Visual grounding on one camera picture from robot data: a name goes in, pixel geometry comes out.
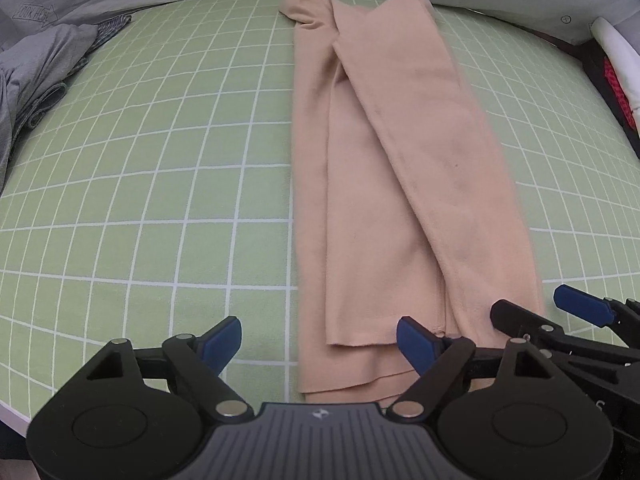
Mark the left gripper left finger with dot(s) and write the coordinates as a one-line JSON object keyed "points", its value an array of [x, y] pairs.
{"points": [[196, 364]]}

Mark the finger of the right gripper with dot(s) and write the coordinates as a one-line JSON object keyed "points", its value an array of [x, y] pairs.
{"points": [[516, 321], [601, 312]]}

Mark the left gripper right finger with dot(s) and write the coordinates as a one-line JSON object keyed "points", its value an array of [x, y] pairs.
{"points": [[442, 364]]}

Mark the beige long-sleeve shirt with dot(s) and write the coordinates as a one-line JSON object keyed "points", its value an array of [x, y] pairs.
{"points": [[403, 203]]}

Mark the green grid mat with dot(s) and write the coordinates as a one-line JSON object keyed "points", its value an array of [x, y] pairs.
{"points": [[154, 199]]}

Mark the red knit garment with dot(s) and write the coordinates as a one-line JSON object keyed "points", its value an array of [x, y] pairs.
{"points": [[620, 95]]}

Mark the white folded cloth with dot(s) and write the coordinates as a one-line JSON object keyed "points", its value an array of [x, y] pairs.
{"points": [[624, 59]]}

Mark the denim garment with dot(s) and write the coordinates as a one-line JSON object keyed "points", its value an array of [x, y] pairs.
{"points": [[32, 113]]}

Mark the grey garment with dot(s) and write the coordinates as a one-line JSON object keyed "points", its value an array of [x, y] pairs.
{"points": [[33, 66]]}

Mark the blue checkered cloth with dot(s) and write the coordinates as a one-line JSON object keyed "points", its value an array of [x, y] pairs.
{"points": [[108, 29]]}

